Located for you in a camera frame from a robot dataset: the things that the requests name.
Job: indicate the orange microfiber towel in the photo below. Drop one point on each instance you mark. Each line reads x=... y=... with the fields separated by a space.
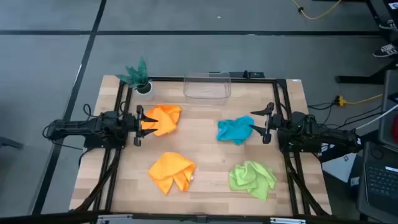
x=169 y=169
x=166 y=119

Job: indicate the teal microfiber towel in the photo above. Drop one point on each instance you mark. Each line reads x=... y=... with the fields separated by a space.
x=236 y=130

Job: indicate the clear plastic bin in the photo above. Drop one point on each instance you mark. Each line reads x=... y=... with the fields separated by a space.
x=206 y=91

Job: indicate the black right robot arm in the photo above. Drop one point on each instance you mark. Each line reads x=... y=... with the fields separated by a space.
x=326 y=137

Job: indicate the lime green microfiber towel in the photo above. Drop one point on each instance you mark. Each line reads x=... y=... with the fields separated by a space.
x=252 y=179

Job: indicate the black metal rig frame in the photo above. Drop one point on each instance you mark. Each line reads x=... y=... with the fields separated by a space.
x=168 y=79

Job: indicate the silver metal bracket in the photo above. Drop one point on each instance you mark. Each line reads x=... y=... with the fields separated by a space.
x=287 y=221
x=115 y=219

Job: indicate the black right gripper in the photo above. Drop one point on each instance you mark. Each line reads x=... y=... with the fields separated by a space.
x=276 y=123

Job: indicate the black laptop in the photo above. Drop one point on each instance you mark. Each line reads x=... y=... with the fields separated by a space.
x=382 y=183

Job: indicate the grey equipment case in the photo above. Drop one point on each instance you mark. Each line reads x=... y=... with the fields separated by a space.
x=388 y=124

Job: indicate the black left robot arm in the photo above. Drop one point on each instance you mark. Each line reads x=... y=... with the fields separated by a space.
x=71 y=127

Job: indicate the person's black white shoe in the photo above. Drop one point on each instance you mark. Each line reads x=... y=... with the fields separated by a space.
x=390 y=25
x=385 y=50

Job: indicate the white cardboard box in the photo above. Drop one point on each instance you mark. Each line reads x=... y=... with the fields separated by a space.
x=340 y=168

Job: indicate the black desk leg frame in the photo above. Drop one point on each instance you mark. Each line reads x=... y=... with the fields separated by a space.
x=357 y=79

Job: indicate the black chair leg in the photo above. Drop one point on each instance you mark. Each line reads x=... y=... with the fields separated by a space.
x=9 y=142

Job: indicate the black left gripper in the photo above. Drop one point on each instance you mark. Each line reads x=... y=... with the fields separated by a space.
x=130 y=124

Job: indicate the artificial plant in white pot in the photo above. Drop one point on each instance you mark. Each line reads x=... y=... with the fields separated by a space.
x=138 y=77

